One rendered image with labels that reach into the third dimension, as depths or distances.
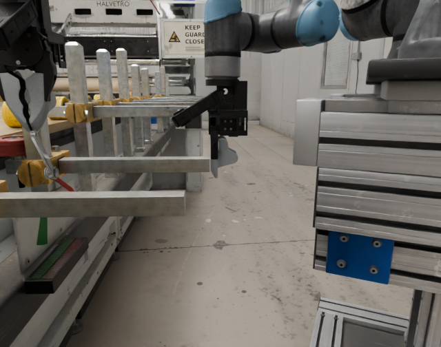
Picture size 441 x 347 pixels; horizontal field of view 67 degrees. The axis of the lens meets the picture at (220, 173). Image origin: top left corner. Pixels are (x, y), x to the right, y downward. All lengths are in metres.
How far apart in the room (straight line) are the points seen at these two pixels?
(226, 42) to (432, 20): 0.36
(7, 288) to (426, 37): 0.69
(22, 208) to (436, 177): 0.55
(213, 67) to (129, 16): 2.98
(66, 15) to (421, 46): 3.54
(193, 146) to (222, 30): 2.63
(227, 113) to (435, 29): 0.38
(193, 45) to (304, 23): 2.61
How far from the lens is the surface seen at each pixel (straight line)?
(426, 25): 0.50
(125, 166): 0.75
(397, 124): 0.47
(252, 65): 9.75
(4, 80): 0.59
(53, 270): 0.67
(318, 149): 0.47
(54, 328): 1.47
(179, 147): 3.41
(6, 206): 0.57
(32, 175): 0.75
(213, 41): 0.70
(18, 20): 0.54
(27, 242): 0.69
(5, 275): 0.70
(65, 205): 0.53
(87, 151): 0.99
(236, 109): 0.71
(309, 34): 0.66
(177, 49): 3.23
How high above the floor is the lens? 1.01
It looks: 14 degrees down
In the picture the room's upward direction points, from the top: straight up
